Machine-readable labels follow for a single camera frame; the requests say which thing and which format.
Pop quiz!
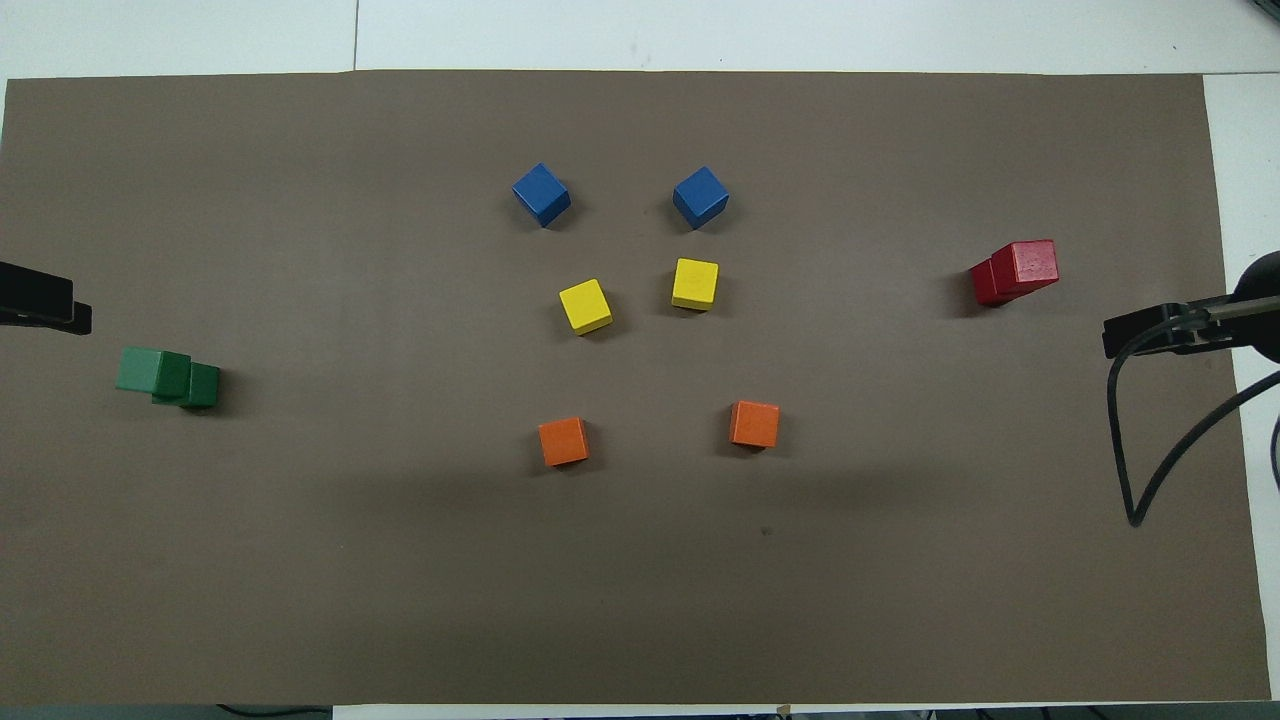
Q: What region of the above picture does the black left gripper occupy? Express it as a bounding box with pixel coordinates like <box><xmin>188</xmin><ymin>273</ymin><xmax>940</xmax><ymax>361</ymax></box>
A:
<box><xmin>0</xmin><ymin>260</ymin><xmax>93</xmax><ymax>337</ymax></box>

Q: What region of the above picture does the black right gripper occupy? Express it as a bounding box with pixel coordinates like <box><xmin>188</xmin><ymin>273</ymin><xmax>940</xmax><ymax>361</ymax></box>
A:
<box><xmin>1103</xmin><ymin>255</ymin><xmax>1280</xmax><ymax>363</ymax></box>

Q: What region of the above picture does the green wooden cube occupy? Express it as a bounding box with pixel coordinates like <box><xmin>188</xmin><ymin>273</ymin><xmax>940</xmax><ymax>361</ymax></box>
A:
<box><xmin>114</xmin><ymin>346</ymin><xmax>193</xmax><ymax>403</ymax></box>
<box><xmin>152</xmin><ymin>362</ymin><xmax>222</xmax><ymax>410</ymax></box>

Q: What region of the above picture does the red wooden cube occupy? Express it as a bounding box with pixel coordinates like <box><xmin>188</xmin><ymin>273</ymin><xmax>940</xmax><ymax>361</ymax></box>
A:
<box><xmin>969</xmin><ymin>258</ymin><xmax>1023</xmax><ymax>308</ymax></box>
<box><xmin>989</xmin><ymin>239</ymin><xmax>1060</xmax><ymax>299</ymax></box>

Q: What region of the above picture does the brown table mat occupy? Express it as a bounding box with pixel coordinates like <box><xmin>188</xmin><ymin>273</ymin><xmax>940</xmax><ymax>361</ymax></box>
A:
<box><xmin>0</xmin><ymin>68</ymin><xmax>1273</xmax><ymax>706</ymax></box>

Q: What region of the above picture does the orange wooden cube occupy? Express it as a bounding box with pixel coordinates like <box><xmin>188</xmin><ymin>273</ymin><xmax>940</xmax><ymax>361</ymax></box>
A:
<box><xmin>538</xmin><ymin>416</ymin><xmax>590</xmax><ymax>468</ymax></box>
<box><xmin>729</xmin><ymin>400</ymin><xmax>781</xmax><ymax>450</ymax></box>

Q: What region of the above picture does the yellow wooden cube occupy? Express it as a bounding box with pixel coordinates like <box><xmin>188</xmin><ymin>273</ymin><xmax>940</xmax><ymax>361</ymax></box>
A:
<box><xmin>558</xmin><ymin>279</ymin><xmax>614</xmax><ymax>336</ymax></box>
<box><xmin>671</xmin><ymin>258</ymin><xmax>720</xmax><ymax>312</ymax></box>

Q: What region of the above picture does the blue wooden cube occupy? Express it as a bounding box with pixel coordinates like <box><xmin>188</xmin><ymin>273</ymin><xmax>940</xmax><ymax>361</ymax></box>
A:
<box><xmin>672</xmin><ymin>166</ymin><xmax>730</xmax><ymax>231</ymax></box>
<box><xmin>512</xmin><ymin>163</ymin><xmax>572</xmax><ymax>229</ymax></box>

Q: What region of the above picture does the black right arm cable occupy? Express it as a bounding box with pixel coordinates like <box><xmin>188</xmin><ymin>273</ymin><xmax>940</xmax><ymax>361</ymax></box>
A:
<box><xmin>1105</xmin><ymin>318</ymin><xmax>1280</xmax><ymax>528</ymax></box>

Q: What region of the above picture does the black floor cable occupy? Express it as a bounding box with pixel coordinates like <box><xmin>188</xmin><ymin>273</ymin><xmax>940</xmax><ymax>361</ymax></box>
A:
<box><xmin>215</xmin><ymin>703</ymin><xmax>333</xmax><ymax>719</ymax></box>

